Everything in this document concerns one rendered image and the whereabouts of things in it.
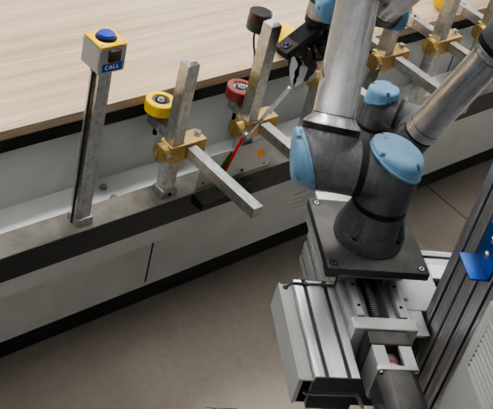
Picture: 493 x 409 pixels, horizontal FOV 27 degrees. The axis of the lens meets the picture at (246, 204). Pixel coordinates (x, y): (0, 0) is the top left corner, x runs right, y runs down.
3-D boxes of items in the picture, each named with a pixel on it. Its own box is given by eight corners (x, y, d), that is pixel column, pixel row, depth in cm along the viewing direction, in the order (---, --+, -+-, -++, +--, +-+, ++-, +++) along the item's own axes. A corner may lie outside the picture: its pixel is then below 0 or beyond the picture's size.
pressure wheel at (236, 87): (253, 123, 283) (262, 89, 276) (231, 130, 278) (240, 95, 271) (235, 108, 287) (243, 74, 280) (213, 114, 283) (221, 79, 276)
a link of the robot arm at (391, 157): (412, 222, 205) (434, 169, 197) (347, 210, 203) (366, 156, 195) (406, 187, 214) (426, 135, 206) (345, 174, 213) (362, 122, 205)
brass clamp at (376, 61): (406, 66, 302) (412, 51, 299) (376, 75, 294) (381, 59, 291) (392, 55, 306) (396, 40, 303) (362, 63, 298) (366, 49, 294)
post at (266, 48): (242, 174, 283) (283, 23, 254) (233, 177, 281) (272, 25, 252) (235, 166, 285) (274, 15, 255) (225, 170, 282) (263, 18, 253)
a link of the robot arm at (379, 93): (400, 101, 233) (365, 88, 234) (385, 139, 240) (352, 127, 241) (407, 86, 239) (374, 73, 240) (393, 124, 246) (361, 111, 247)
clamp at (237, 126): (275, 131, 279) (279, 115, 276) (237, 142, 270) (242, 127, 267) (262, 119, 281) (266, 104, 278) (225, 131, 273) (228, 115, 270)
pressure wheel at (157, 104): (170, 128, 273) (177, 92, 266) (168, 145, 267) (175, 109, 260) (141, 122, 272) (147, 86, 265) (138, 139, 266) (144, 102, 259)
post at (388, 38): (362, 141, 315) (409, 3, 286) (354, 144, 313) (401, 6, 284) (354, 135, 317) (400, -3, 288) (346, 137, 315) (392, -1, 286)
